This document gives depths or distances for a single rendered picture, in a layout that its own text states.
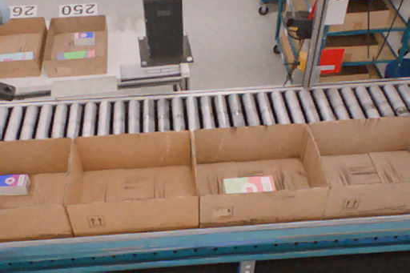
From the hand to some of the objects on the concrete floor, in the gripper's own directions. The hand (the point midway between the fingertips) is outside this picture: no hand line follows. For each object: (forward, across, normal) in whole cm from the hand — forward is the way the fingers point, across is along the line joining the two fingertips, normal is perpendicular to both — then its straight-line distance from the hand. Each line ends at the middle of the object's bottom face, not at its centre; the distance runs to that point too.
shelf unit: (+119, -156, +157) cm, 251 cm away
